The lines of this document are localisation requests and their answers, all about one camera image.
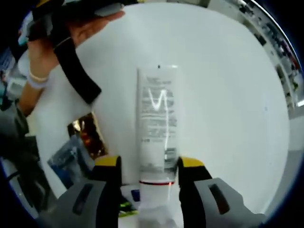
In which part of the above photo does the silver green skincare pouch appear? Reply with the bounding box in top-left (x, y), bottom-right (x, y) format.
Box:
top-left (118, 199), bottom-right (139, 217)

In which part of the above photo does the person's grey shirt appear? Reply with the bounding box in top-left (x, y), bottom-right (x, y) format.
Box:
top-left (0, 102), bottom-right (30, 143)

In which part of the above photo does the black hand strap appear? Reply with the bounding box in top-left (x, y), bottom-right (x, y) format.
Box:
top-left (52, 37), bottom-right (102, 105)

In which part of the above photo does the translucent skincare tube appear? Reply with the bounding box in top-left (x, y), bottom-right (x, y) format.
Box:
top-left (136, 65), bottom-right (179, 228)

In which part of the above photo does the white bracelet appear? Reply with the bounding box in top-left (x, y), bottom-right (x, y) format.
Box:
top-left (27, 67), bottom-right (50, 90)

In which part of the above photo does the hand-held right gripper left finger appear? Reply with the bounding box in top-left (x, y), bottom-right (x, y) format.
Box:
top-left (35, 155), bottom-right (122, 228)

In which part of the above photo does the blue skincare sachet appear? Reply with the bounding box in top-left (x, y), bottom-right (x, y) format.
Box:
top-left (47, 134), bottom-right (95, 190)

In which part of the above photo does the gold brown skincare sachet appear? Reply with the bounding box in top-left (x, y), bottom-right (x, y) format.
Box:
top-left (67, 112), bottom-right (109, 160)

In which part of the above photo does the person's left hand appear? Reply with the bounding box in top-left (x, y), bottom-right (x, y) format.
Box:
top-left (27, 10), bottom-right (126, 83)

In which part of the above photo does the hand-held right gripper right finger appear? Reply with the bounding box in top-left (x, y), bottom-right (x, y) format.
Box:
top-left (177, 156), bottom-right (266, 228)

